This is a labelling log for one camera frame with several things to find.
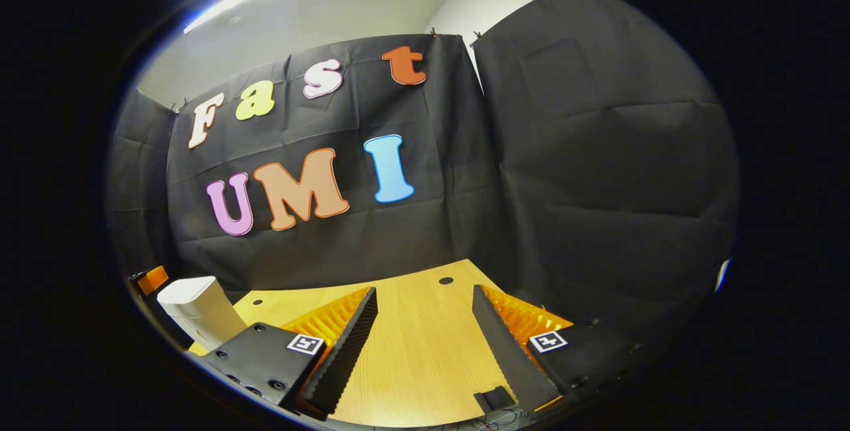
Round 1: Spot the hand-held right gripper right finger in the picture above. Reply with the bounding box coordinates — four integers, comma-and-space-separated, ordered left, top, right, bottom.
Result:
473, 285, 641, 415

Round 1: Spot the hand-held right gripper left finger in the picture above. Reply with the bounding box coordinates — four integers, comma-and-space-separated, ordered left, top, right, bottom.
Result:
203, 286, 379, 418

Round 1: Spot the white desktop garbage bin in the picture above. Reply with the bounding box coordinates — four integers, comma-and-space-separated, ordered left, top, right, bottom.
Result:
156, 276, 248, 352

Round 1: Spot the wooden desktop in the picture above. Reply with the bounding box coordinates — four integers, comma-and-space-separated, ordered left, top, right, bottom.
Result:
187, 259, 575, 428

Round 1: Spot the black backdrop cloth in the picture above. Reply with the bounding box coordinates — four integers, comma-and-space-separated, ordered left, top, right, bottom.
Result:
106, 0, 741, 365

